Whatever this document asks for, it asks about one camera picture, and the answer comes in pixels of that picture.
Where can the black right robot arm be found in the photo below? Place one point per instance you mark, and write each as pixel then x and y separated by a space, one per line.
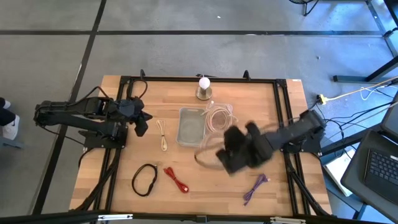
pixel 295 130

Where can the black table frame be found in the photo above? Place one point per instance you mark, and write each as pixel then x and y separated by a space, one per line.
pixel 199 80

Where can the white plastic bin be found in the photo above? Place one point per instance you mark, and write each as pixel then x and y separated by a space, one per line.
pixel 186 140

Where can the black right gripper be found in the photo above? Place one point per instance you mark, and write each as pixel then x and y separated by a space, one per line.
pixel 259 149

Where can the black laptop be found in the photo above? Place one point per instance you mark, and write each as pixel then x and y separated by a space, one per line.
pixel 379 168

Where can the dark monitor screen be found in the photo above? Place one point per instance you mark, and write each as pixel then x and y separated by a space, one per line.
pixel 391 118

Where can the person's foot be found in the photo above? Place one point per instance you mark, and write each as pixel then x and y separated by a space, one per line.
pixel 11 127

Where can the black desk leg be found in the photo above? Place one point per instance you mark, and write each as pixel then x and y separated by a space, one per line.
pixel 382 67

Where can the white bulb on stand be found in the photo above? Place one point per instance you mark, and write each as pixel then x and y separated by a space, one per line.
pixel 204 85

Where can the black bar silver brackets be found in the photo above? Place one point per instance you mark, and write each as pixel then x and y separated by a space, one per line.
pixel 62 217

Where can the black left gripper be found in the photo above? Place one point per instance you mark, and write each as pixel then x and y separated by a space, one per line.
pixel 127 109

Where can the white book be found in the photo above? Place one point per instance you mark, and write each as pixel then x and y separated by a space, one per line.
pixel 337 169

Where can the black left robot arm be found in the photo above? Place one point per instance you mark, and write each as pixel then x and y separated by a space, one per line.
pixel 77 115

